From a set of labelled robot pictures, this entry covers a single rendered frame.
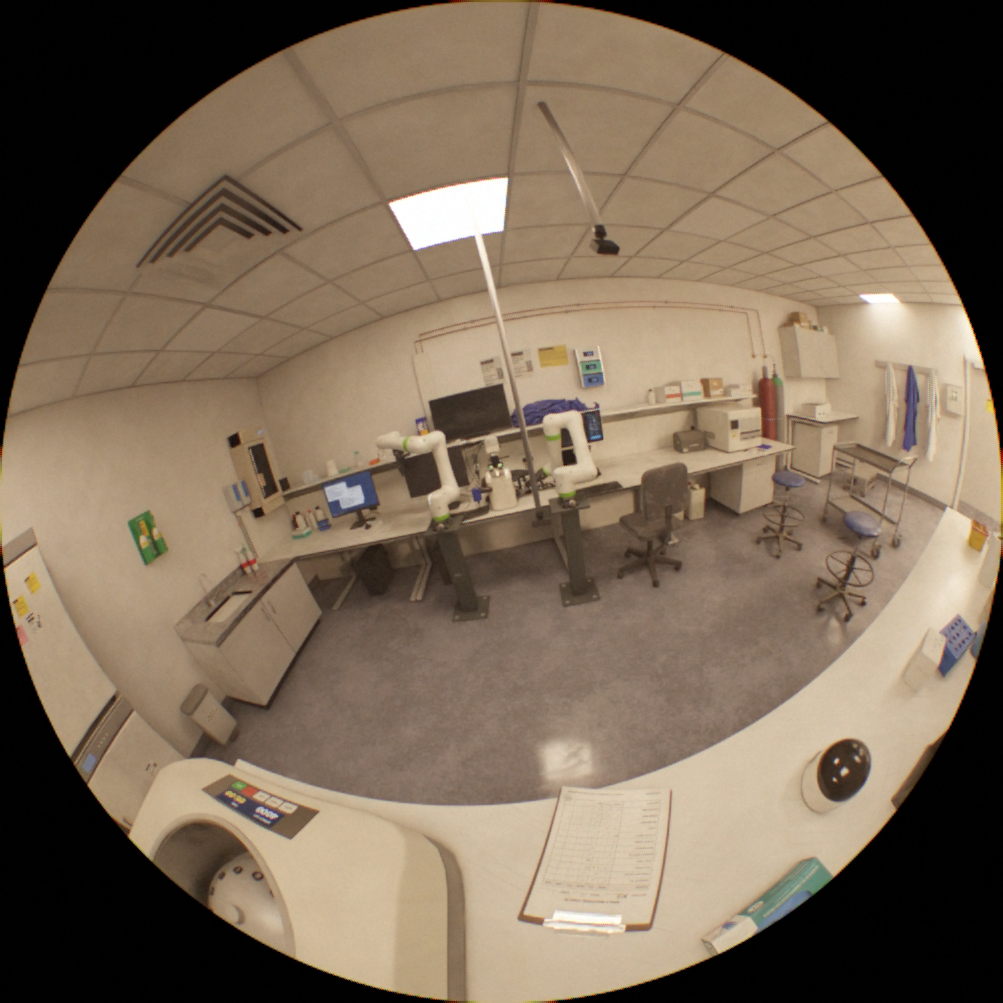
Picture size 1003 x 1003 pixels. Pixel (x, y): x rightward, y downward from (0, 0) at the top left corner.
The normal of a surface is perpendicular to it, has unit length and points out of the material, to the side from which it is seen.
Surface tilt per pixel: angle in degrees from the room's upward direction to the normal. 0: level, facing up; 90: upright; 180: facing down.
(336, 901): 0
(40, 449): 90
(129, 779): 90
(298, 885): 0
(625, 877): 0
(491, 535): 90
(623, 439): 90
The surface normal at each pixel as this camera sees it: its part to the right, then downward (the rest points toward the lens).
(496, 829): -0.21, -0.92
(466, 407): 0.02, 0.27
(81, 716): 0.98, -0.21
